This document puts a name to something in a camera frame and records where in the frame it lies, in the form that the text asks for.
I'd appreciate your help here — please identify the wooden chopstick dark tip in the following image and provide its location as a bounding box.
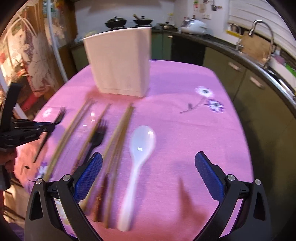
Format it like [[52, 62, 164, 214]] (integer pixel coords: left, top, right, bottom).
[[93, 105, 134, 227]]

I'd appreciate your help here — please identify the black plastic fork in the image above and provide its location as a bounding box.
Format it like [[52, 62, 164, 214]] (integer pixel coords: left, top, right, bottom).
[[83, 120, 107, 165]]

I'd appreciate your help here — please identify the white ceramic spoon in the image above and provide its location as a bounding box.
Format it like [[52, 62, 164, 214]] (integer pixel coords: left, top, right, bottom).
[[117, 126, 156, 232]]

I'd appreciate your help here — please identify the chrome kitchen faucet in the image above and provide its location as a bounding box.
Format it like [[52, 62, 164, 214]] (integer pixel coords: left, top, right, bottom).
[[248, 20, 274, 69]]

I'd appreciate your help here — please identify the person's left hand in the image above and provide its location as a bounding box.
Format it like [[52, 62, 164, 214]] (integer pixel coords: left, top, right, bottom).
[[0, 148, 18, 173]]

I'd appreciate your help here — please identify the floral glass sliding door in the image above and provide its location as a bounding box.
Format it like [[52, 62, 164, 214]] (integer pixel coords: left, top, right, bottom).
[[1, 1, 68, 119]]

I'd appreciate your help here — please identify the pink floral tablecloth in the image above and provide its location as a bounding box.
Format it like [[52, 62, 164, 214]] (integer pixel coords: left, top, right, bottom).
[[15, 61, 253, 240]]

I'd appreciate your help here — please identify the white plastic utensil holder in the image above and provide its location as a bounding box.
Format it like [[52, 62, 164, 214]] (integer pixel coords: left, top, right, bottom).
[[83, 27, 152, 97]]

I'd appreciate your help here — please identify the black wok with lid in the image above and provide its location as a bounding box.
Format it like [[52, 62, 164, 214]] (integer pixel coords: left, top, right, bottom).
[[105, 16, 126, 29]]

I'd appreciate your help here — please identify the wooden cutting board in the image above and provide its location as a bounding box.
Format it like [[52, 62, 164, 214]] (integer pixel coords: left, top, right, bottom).
[[240, 31, 270, 65]]

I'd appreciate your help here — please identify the small pot on counter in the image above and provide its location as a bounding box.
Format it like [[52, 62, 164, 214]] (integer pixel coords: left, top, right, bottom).
[[159, 22, 175, 30]]

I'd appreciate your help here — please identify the white rice cooker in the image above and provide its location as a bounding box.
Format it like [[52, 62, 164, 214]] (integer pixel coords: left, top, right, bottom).
[[180, 19, 207, 35]]

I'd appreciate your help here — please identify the white window blind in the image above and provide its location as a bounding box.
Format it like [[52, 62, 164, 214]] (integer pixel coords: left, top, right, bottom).
[[228, 1, 293, 39]]

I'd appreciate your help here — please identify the black pan with handle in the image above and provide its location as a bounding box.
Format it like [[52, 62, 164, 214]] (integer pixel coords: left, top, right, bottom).
[[133, 14, 153, 26]]

